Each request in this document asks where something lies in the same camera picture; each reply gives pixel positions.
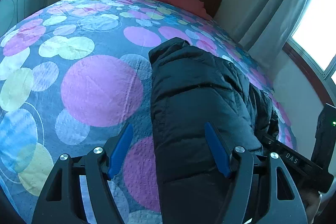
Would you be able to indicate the colourful dotted bedspread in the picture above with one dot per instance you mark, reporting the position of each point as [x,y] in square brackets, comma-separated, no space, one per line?
[74,73]

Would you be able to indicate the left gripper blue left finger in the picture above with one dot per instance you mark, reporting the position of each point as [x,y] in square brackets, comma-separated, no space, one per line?
[116,149]

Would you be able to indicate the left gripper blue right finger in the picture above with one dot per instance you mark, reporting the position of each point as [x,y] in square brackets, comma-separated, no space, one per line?
[222,153]

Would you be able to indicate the grey right curtain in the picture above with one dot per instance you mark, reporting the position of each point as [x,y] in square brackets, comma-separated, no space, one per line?
[267,26]

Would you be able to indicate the black puffer jacket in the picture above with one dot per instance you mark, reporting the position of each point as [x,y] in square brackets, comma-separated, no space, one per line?
[191,87]

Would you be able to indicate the right side window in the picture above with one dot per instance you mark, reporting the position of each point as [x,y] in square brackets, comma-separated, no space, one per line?
[311,46]

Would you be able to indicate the person's right hand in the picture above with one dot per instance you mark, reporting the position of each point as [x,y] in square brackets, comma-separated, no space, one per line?
[311,200]

